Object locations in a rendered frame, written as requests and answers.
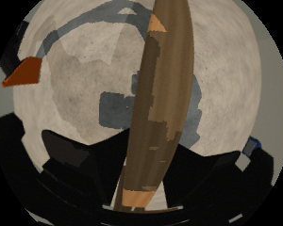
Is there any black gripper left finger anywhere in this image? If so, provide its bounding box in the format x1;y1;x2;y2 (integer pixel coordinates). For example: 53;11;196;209
41;128;130;207

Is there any brown wooden post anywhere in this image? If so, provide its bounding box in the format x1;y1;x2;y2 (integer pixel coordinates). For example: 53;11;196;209
114;166;145;214

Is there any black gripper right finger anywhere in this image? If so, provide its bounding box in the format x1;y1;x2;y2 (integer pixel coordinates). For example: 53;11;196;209
161;144;241;208

